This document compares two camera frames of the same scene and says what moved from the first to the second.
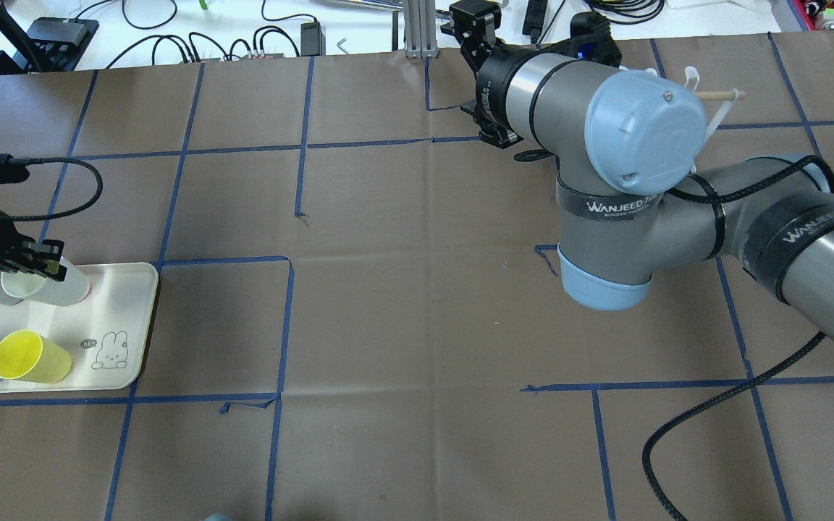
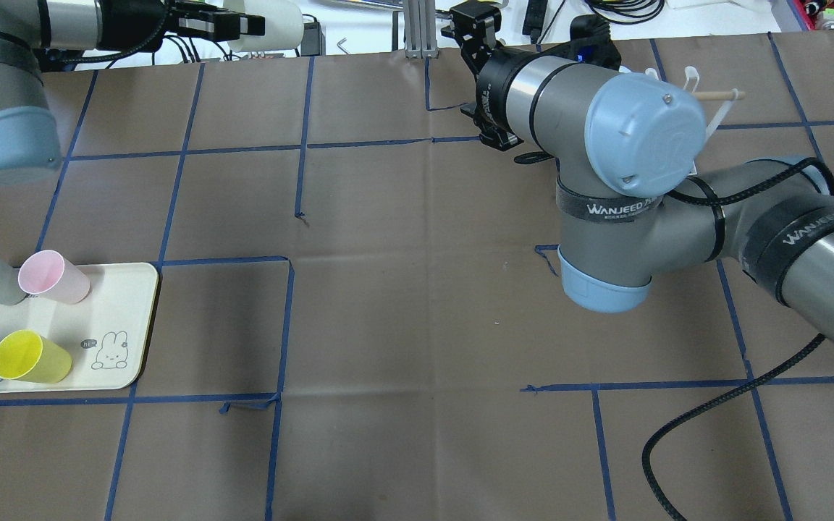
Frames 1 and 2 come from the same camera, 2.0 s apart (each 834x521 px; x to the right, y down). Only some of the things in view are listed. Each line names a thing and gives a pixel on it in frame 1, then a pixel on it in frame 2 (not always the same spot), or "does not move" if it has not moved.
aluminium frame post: x=420 y=30 does not move
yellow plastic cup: x=29 y=356 does not move
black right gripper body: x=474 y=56 → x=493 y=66
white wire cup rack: x=692 y=74 does not move
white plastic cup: x=26 y=286 → x=284 y=25
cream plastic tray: x=108 y=334 does not move
